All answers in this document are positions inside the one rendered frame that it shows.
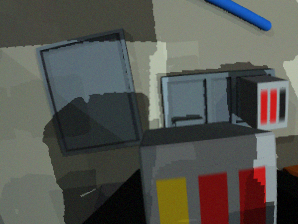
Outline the blue rod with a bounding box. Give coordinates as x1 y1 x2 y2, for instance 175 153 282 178
206 0 271 31

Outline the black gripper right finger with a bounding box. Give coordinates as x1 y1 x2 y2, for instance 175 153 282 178
277 169 298 224

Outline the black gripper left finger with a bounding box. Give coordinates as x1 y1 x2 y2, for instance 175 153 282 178
82 169 146 224

